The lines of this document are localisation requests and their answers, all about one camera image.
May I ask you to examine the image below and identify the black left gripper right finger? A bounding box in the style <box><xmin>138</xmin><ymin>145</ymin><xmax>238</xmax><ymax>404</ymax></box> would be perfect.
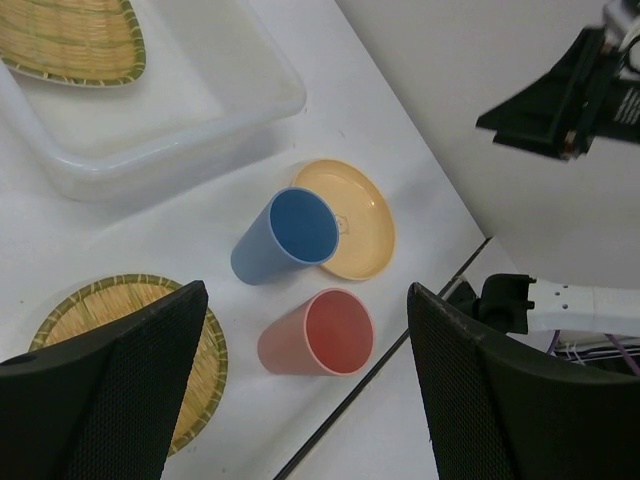
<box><xmin>407</xmin><ymin>283</ymin><xmax>639</xmax><ymax>479</ymax></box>

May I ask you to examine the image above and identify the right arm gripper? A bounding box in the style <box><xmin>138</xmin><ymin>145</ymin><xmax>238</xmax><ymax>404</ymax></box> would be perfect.
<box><xmin>476</xmin><ymin>24</ymin><xmax>639</xmax><ymax>160</ymax></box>

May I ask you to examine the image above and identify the round bamboo woven tray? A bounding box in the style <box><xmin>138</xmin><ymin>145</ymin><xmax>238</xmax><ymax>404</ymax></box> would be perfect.
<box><xmin>28</xmin><ymin>273</ymin><xmax>228</xmax><ymax>456</ymax></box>

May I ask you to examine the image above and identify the translucent white plastic bin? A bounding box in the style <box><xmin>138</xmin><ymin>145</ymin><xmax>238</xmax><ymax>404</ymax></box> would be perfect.
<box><xmin>1</xmin><ymin>1</ymin><xmax>306</xmax><ymax>201</ymax></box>

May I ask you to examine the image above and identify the square bamboo woven tray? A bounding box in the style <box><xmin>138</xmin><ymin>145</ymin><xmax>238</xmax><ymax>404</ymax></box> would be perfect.
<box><xmin>1</xmin><ymin>0</ymin><xmax>146</xmax><ymax>88</ymax></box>

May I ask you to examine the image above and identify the yellow plastic plate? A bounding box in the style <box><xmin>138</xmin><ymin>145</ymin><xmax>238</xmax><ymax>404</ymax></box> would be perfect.
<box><xmin>291</xmin><ymin>159</ymin><xmax>396</xmax><ymax>281</ymax></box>

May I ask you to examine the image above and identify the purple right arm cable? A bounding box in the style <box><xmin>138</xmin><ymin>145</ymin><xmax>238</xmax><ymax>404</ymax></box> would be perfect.
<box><xmin>547</xmin><ymin>329</ymin><xmax>640</xmax><ymax>379</ymax></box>

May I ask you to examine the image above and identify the blue plastic cup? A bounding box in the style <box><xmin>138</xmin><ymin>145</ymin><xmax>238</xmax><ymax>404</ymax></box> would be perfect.
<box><xmin>231</xmin><ymin>187</ymin><xmax>339</xmax><ymax>285</ymax></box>

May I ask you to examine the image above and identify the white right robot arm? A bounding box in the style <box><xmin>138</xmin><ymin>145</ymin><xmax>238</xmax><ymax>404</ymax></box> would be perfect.
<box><xmin>407</xmin><ymin>27</ymin><xmax>639</xmax><ymax>479</ymax></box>

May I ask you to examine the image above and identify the pink plastic cup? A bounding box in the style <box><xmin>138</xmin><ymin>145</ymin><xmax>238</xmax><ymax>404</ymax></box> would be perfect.
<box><xmin>257</xmin><ymin>288</ymin><xmax>376</xmax><ymax>376</ymax></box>

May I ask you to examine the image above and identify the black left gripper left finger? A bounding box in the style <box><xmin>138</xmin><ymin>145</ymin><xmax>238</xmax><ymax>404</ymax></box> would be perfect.
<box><xmin>1</xmin><ymin>281</ymin><xmax>208</xmax><ymax>479</ymax></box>

